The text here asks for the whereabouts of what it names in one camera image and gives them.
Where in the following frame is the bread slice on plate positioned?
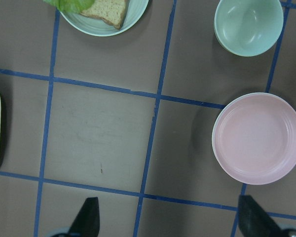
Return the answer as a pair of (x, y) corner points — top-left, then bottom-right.
(80, 0), (129, 30)

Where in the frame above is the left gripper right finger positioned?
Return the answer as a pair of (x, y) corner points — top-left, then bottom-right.
(238, 195), (296, 237)

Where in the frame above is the mint green bowl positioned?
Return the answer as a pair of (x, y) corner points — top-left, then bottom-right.
(214, 0), (284, 57)

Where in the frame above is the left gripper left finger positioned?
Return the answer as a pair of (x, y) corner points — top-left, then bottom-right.
(68, 197), (100, 237)

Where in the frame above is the green plate with food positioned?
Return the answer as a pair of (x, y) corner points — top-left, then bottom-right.
(61, 0), (149, 37)

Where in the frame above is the cream white plate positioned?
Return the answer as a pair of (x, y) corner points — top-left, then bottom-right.
(212, 92), (278, 160)

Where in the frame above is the green lettuce leaf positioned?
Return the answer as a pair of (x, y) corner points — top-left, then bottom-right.
(43, 0), (95, 13)

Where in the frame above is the pink plate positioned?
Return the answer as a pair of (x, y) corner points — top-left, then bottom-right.
(212, 92), (296, 185)

